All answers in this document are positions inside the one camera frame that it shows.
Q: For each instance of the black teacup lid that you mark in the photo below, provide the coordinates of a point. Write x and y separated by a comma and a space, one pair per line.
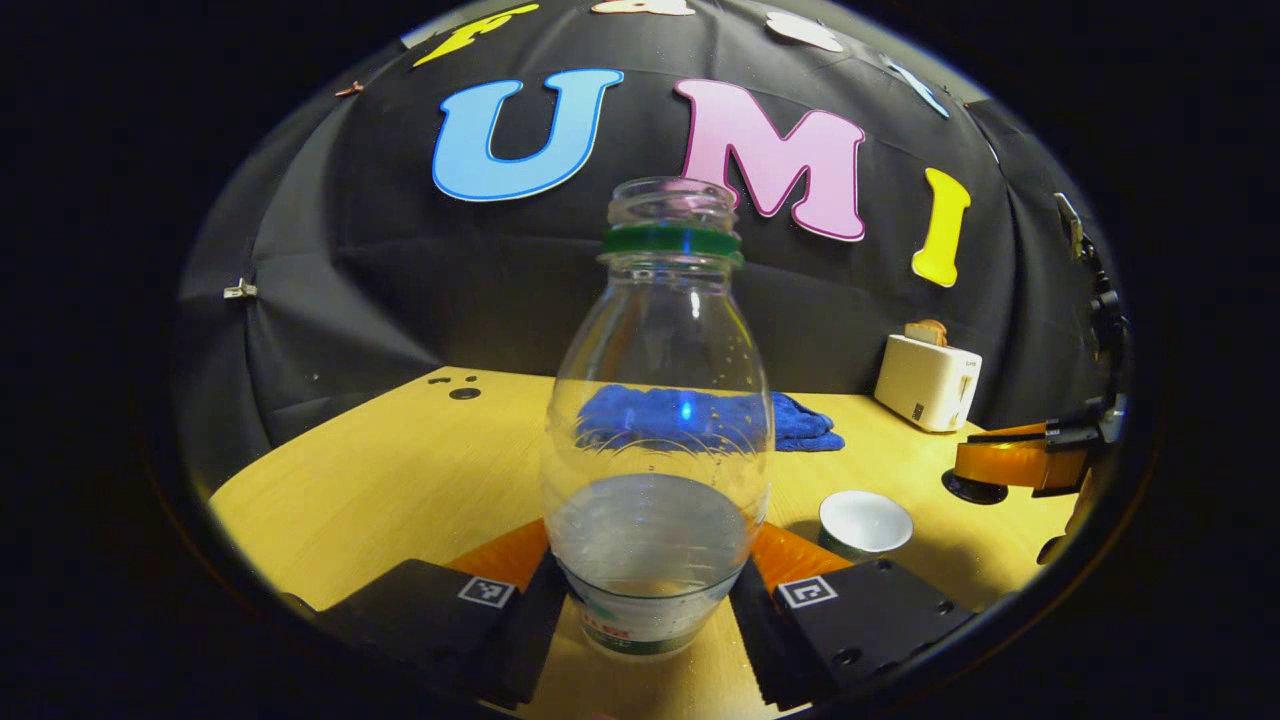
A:
972, 491

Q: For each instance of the white clip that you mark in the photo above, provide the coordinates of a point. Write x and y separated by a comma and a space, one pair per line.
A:
240, 291

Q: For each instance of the red clip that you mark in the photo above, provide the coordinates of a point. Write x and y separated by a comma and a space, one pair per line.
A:
349, 89

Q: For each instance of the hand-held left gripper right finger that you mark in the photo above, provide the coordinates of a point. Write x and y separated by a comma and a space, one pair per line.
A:
770, 650

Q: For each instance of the blue folded towel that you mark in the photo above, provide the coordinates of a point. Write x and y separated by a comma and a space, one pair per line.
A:
800, 425

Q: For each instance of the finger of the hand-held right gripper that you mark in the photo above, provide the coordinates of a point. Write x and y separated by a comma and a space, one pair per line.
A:
1010, 462
1005, 432

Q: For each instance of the clear plastic water bottle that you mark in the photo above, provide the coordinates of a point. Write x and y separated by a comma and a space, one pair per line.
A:
655, 400

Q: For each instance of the white toaster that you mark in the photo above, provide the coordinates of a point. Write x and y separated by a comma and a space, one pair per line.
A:
925, 385

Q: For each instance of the black metal stand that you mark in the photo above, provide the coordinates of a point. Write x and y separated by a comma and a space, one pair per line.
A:
1100, 290

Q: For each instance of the toast slice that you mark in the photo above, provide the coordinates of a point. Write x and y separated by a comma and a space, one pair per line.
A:
927, 331

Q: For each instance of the black backdrop cloth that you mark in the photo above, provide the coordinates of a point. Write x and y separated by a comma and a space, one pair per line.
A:
400, 270

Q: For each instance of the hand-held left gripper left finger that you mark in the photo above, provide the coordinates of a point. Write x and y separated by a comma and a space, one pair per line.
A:
530, 640

